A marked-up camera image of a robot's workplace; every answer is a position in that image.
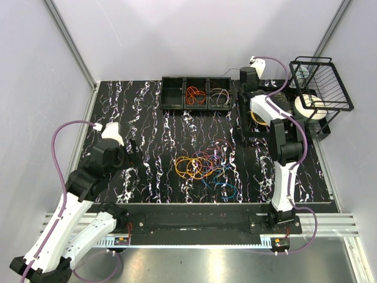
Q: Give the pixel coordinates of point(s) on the aluminium ruler rail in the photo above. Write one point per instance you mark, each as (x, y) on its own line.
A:
(190, 241)

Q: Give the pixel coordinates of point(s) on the white ceramic bowl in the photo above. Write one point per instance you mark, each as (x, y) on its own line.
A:
(311, 101)

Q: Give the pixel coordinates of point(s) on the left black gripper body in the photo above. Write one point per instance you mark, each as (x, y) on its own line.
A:
(126, 160)

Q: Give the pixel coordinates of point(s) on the black wire dish rack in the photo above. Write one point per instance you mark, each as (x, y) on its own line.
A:
(325, 82)

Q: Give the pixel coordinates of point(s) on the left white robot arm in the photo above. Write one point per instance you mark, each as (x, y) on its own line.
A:
(55, 254)

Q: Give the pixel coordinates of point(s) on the black tray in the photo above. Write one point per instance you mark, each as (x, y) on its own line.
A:
(280, 123)

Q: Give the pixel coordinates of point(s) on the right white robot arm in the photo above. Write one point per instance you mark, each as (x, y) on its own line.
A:
(287, 145)

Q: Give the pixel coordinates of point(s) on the black three-compartment bin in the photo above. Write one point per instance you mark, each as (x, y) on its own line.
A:
(196, 94)

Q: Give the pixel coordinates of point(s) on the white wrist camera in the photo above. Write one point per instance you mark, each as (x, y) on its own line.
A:
(258, 64)
(110, 131)

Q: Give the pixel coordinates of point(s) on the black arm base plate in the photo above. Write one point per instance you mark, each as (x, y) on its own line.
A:
(202, 219)

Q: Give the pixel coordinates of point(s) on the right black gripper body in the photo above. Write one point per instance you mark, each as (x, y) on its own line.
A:
(257, 79)

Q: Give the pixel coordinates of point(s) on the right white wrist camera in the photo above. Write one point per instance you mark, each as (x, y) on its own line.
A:
(258, 64)

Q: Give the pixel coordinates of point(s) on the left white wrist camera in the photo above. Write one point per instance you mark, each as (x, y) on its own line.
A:
(110, 131)

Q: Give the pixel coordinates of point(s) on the pale blue cup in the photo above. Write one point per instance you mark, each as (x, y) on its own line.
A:
(302, 74)

